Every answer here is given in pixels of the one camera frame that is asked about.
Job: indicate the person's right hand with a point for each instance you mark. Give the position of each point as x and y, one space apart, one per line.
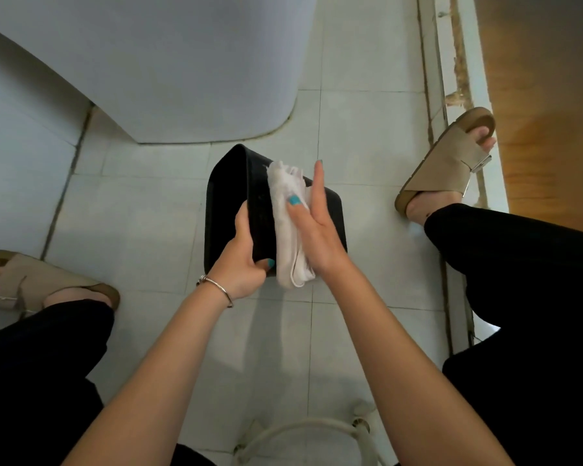
320 237

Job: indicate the person's left hand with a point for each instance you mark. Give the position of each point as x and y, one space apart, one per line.
235 271

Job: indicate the person's right thumb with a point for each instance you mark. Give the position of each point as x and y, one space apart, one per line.
299 211

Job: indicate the person's left thumb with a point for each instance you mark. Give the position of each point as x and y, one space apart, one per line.
265 265

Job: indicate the white cleaning cloth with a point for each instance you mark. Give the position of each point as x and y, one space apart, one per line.
282 237

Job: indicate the black plastic bin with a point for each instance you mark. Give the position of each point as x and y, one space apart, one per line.
233 198

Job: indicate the person's left forearm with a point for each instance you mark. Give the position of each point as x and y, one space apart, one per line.
155 378

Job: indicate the person's right forearm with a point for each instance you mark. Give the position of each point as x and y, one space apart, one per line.
403 373

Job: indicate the person's right foot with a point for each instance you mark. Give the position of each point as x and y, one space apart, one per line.
430 203

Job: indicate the person's foot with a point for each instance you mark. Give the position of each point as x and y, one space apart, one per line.
77 298
430 203

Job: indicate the beige sandal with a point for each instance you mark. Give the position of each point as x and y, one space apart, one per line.
442 164
24 279

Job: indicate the white rounded appliance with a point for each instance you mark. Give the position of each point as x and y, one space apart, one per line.
175 67

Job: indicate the person's left foot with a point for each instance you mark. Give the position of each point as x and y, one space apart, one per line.
77 298

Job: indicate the white door threshold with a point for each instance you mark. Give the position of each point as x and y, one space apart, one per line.
473 67

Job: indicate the person's right leg black trousers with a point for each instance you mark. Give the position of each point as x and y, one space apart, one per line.
539 310

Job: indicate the person's leg black trousers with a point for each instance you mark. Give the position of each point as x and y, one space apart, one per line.
539 310
29 383

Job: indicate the person's left leg black trousers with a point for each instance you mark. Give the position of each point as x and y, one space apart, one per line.
29 383

